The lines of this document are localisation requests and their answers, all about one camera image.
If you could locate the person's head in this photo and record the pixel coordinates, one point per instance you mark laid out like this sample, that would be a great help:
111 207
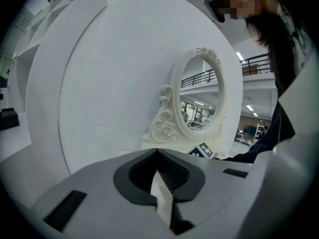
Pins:
245 1

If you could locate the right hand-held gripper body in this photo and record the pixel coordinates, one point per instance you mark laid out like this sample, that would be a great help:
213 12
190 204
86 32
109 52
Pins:
203 151

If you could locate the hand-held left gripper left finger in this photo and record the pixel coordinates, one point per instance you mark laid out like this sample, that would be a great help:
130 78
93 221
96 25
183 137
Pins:
99 208

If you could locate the black head-mounted camera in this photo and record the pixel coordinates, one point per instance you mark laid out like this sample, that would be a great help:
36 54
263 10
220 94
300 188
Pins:
214 10

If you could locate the white shelf unit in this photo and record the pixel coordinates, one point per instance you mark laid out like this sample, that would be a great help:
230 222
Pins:
42 21

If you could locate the black wall screen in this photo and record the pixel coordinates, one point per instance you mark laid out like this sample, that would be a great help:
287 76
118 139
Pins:
250 129

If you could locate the ornate white oval mirror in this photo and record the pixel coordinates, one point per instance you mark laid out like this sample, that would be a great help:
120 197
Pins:
172 123

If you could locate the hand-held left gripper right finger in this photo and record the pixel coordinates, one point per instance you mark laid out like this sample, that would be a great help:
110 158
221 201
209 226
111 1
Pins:
211 200

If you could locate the white dressing table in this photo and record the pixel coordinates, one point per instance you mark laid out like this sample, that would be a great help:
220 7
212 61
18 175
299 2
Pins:
129 149

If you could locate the person's dark shirt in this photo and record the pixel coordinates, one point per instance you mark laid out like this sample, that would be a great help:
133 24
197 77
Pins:
276 133

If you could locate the black box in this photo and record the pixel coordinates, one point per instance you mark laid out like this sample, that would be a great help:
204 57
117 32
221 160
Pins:
8 119

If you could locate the black balcony railing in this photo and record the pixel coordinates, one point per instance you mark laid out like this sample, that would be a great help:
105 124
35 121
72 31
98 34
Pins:
255 65

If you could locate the white metal rack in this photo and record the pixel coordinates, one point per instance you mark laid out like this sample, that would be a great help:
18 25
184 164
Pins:
259 133

